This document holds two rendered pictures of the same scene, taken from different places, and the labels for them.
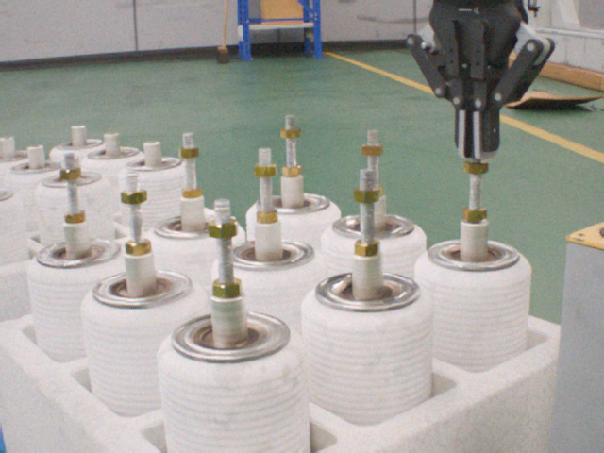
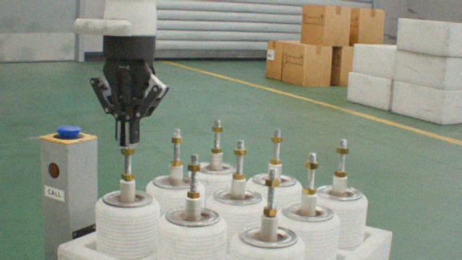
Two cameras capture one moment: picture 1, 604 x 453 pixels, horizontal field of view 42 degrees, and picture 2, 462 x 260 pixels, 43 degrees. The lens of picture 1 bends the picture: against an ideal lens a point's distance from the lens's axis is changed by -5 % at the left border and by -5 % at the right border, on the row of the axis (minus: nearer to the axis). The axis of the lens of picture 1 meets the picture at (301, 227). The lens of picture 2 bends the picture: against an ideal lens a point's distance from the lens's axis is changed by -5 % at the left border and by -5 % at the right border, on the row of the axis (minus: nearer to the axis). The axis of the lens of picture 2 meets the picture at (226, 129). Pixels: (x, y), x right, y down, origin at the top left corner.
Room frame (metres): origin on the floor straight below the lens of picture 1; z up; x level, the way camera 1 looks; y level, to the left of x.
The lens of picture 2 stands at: (1.47, -0.29, 0.53)
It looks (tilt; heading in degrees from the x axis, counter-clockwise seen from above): 11 degrees down; 160
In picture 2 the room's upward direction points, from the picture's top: 3 degrees clockwise
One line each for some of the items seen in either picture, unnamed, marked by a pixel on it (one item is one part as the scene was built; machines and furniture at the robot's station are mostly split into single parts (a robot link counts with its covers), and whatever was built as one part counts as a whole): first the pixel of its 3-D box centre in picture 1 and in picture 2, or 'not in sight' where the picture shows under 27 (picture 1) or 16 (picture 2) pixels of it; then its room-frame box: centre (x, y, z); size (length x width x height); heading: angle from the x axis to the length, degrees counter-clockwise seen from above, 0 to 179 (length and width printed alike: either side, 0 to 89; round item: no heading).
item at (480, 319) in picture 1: (469, 358); (128, 256); (0.62, -0.14, 0.16); 0.10 x 0.10 x 0.18
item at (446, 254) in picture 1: (473, 256); (127, 199); (0.62, -0.14, 0.25); 0.08 x 0.08 x 0.01
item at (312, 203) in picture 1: (293, 204); (268, 237); (0.81, 0.01, 0.25); 0.08 x 0.08 x 0.01
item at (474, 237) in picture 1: (474, 241); (127, 191); (0.62, -0.14, 0.26); 0.02 x 0.02 x 0.03
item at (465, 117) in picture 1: (470, 132); (131, 133); (0.63, -0.13, 0.35); 0.02 x 0.01 x 0.04; 132
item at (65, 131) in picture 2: not in sight; (68, 133); (0.46, -0.21, 0.32); 0.04 x 0.04 x 0.02
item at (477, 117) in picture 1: (483, 134); (123, 133); (0.62, -0.14, 0.35); 0.02 x 0.01 x 0.04; 132
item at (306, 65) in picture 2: not in sight; (307, 63); (-2.60, 1.78, 0.15); 0.30 x 0.24 x 0.30; 6
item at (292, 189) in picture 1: (293, 192); (268, 227); (0.81, 0.01, 0.26); 0.02 x 0.02 x 0.03
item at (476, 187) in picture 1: (475, 192); (127, 165); (0.62, -0.14, 0.30); 0.01 x 0.01 x 0.08; 72
